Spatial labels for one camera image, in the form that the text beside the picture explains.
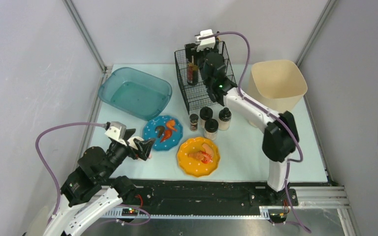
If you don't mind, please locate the brown sauce bottle black cap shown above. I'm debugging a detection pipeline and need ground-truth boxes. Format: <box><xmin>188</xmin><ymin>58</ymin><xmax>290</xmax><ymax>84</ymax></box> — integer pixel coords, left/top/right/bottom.
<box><xmin>187</xmin><ymin>56</ymin><xmax>199</xmax><ymax>86</ymax></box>

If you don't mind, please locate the small spice jar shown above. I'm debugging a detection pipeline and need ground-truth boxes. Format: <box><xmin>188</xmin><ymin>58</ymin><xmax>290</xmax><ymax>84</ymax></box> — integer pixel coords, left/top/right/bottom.
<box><xmin>189</xmin><ymin>114</ymin><xmax>199</xmax><ymax>131</ymax></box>

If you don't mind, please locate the white-bead shaker jar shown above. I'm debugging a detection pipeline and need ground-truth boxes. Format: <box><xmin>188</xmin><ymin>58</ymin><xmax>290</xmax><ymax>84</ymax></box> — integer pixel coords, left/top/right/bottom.
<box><xmin>204</xmin><ymin>118</ymin><xmax>219</xmax><ymax>141</ymax></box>
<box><xmin>199</xmin><ymin>107</ymin><xmax>213</xmax><ymax>128</ymax></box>

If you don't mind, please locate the white powder dispenser bottle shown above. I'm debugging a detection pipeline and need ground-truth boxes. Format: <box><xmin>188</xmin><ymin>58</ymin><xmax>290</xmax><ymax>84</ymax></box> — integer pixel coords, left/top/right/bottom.
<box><xmin>218</xmin><ymin>107</ymin><xmax>232</xmax><ymax>131</ymax></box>

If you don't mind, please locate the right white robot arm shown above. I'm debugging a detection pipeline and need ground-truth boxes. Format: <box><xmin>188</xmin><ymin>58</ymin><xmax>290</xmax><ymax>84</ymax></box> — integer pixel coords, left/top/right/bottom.
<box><xmin>184</xmin><ymin>43</ymin><xmax>299</xmax><ymax>192</ymax></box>

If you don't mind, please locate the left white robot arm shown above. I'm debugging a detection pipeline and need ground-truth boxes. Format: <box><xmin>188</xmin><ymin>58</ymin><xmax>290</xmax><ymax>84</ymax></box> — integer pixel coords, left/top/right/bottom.
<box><xmin>25</xmin><ymin>123</ymin><xmax>156</xmax><ymax>236</ymax></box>

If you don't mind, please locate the pink white mug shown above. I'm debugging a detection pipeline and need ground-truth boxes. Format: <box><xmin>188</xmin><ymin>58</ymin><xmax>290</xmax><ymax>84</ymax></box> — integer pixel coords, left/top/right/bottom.
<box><xmin>128</xmin><ymin>136</ymin><xmax>151</xmax><ymax>160</ymax></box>

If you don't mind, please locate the dark toy shrimp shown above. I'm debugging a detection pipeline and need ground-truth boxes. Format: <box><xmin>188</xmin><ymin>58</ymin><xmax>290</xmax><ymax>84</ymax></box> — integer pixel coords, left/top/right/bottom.
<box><xmin>155</xmin><ymin>125</ymin><xmax>165</xmax><ymax>138</ymax></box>

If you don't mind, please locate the red toy shrimp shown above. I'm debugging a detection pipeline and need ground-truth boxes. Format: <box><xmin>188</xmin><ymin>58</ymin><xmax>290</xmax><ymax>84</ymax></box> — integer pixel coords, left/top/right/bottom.
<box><xmin>160</xmin><ymin>129</ymin><xmax>173</xmax><ymax>143</ymax></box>

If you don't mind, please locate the blue polka dot plate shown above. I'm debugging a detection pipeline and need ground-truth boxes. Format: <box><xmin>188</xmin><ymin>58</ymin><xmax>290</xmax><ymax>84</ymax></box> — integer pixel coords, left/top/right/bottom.
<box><xmin>142</xmin><ymin>115</ymin><xmax>183</xmax><ymax>151</ymax></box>

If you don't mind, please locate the orange toy shrimp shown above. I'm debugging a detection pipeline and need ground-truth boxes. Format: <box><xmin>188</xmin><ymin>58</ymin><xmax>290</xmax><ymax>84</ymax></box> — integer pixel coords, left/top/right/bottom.
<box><xmin>165</xmin><ymin>119</ymin><xmax>177</xmax><ymax>132</ymax></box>

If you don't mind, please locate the teal plastic tub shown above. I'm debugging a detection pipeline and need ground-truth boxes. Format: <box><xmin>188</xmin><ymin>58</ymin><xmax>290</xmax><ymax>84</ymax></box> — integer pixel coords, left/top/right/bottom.
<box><xmin>97</xmin><ymin>67</ymin><xmax>172</xmax><ymax>121</ymax></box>

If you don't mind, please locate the yellow polka dot plate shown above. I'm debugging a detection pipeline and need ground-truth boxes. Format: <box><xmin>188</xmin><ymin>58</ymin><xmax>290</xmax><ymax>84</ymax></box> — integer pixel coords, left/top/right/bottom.
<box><xmin>177</xmin><ymin>137</ymin><xmax>221</xmax><ymax>177</ymax></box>

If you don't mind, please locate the red toy food piece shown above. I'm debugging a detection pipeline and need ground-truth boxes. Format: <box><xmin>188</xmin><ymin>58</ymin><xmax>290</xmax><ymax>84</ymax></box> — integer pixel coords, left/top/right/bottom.
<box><xmin>188</xmin><ymin>151</ymin><xmax>213</xmax><ymax>164</ymax></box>

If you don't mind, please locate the peach toy food slice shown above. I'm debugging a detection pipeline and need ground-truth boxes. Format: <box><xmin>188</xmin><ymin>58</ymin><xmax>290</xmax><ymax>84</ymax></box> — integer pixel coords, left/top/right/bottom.
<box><xmin>202</xmin><ymin>143</ymin><xmax>215</xmax><ymax>157</ymax></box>

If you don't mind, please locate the beige waste bin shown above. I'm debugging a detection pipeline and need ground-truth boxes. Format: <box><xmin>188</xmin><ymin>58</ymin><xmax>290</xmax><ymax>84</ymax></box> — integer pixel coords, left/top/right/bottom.
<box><xmin>247</xmin><ymin>59</ymin><xmax>308</xmax><ymax>113</ymax></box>

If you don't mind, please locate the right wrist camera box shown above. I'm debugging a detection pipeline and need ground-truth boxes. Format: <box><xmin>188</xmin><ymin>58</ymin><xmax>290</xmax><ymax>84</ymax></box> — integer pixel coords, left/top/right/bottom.
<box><xmin>195</xmin><ymin>29</ymin><xmax>216</xmax><ymax>52</ymax></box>

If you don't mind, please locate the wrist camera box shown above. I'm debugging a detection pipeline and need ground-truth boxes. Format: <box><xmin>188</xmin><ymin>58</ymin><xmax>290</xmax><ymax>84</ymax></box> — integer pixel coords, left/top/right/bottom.
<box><xmin>104</xmin><ymin>121</ymin><xmax>126</xmax><ymax>146</ymax></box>
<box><xmin>195</xmin><ymin>29</ymin><xmax>216</xmax><ymax>52</ymax></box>

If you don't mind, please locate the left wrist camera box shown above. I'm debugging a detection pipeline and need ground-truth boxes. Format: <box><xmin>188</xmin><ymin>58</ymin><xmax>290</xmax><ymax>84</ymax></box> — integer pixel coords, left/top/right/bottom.
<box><xmin>104</xmin><ymin>121</ymin><xmax>126</xmax><ymax>146</ymax></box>

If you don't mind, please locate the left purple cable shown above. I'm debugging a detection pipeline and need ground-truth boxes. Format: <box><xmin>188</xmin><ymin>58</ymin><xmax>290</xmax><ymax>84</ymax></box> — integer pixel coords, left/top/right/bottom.
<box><xmin>35</xmin><ymin>122</ymin><xmax>106</xmax><ymax>217</ymax></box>

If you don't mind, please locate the black wire rack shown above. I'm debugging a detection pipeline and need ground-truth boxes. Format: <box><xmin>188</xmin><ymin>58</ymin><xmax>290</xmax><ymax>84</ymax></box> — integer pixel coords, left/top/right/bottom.
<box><xmin>174</xmin><ymin>41</ymin><xmax>235</xmax><ymax>113</ymax></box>

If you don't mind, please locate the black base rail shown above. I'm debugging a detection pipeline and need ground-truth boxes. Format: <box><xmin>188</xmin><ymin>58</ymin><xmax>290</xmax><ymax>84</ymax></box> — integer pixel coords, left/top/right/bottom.
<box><xmin>125</xmin><ymin>179</ymin><xmax>298</xmax><ymax>216</ymax></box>

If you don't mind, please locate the left aluminium frame post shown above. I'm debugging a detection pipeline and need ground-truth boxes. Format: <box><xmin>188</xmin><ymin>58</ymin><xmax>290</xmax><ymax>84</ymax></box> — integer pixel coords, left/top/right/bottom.
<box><xmin>63</xmin><ymin>0</ymin><xmax>107</xmax><ymax>73</ymax></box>

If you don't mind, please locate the aluminium frame post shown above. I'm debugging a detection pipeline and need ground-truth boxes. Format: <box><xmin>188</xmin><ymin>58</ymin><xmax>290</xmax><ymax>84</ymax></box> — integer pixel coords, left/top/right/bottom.
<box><xmin>63</xmin><ymin>0</ymin><xmax>107</xmax><ymax>73</ymax></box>
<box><xmin>295</xmin><ymin>0</ymin><xmax>339</xmax><ymax>67</ymax></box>

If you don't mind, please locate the right aluminium frame post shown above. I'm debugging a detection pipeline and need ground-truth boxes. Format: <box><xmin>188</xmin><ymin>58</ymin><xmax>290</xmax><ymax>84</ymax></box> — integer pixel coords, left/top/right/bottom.
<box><xmin>295</xmin><ymin>0</ymin><xmax>339</xmax><ymax>67</ymax></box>

